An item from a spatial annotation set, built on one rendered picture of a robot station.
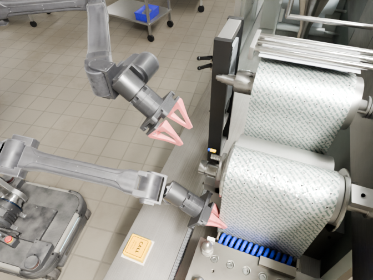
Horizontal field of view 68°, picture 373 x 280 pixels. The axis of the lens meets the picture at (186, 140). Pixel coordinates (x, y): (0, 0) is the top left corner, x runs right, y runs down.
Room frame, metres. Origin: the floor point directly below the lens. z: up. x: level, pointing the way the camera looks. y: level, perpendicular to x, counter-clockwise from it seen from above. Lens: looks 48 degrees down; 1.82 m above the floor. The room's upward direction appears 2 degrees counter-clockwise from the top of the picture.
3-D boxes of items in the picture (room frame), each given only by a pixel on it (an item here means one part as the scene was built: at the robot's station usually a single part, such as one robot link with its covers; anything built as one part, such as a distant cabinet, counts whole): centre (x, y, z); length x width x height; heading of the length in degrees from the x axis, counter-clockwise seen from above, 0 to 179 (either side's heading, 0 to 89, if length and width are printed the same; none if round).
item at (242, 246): (0.29, -0.19, 1.03); 0.21 x 0.04 x 0.03; 68
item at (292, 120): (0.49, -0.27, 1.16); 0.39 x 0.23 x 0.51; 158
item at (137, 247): (0.35, 0.17, 0.91); 0.07 x 0.07 x 0.02; 68
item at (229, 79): (0.68, -0.12, 1.33); 0.06 x 0.03 x 0.03; 68
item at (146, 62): (0.56, 0.14, 1.44); 0.12 x 0.12 x 0.09; 65
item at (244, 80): (0.65, -0.18, 1.33); 0.06 x 0.06 x 0.06; 68
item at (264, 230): (0.31, -0.19, 1.10); 0.23 x 0.01 x 0.18; 68
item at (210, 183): (0.46, -0.08, 1.05); 0.06 x 0.05 x 0.31; 68
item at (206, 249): (0.30, -0.05, 1.05); 0.04 x 0.04 x 0.04
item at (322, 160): (0.48, -0.26, 1.17); 0.26 x 0.12 x 0.12; 68
